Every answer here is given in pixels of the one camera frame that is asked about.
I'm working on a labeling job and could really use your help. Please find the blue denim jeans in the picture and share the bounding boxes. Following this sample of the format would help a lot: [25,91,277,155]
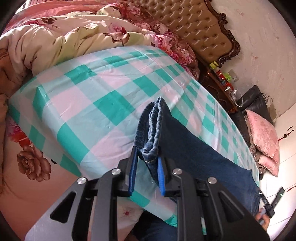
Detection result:
[134,97,260,215]

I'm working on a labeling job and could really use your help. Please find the operator right hand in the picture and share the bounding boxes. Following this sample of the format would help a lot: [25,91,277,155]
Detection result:
[254,208,270,231]

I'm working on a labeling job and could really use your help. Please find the white wardrobe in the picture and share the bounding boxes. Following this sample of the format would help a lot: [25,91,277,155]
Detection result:
[260,105,296,240]

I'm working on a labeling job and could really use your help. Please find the lower pink floral pillow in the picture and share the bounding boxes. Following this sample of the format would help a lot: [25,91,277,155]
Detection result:
[258,154,280,177]

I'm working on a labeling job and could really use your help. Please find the pink floral pillow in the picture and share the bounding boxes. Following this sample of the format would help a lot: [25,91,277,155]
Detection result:
[258,154,280,177]
[246,110,280,164]

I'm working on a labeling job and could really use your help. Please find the operator blue jeans leg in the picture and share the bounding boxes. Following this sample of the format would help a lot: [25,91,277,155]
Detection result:
[131,211,177,241]

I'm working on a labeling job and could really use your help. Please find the teal white checkered tablecloth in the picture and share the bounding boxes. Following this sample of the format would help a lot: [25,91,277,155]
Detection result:
[7,45,261,227]

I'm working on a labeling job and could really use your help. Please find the red hanging tassel ornament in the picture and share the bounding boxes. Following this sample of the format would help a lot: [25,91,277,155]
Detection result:
[278,126,295,141]

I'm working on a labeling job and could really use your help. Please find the upper pink floral pillow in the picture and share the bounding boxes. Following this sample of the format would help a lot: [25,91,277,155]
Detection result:
[246,110,280,164]

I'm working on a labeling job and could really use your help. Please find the dark wooden nightstand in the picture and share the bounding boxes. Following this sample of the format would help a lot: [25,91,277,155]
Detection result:
[198,64,238,113]

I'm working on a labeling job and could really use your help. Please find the black leather armchair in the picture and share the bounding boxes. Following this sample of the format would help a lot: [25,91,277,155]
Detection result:
[229,85,274,147]

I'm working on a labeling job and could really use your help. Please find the green crumpled bag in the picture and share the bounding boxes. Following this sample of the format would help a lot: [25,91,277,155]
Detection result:
[223,72,232,82]

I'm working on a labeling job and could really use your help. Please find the yellow lidded jar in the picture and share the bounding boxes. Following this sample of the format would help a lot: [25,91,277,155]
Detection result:
[209,61,219,69]

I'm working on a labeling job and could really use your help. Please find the tufted tan leather headboard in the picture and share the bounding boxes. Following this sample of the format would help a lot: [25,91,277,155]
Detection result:
[133,0,240,66]

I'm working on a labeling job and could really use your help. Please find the floral pink bed quilt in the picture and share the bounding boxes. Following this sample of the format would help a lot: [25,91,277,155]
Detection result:
[1,2,200,237]

